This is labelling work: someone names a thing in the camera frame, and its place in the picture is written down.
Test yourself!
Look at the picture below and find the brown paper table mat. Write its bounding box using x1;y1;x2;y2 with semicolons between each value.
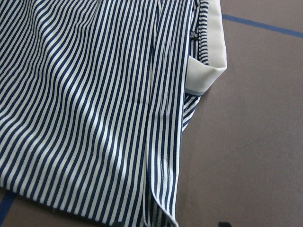
0;0;303;227

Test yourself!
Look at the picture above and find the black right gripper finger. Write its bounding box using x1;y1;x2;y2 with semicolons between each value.
218;222;232;227

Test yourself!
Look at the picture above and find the navy white striped polo shirt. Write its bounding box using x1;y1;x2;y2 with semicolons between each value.
0;0;227;227

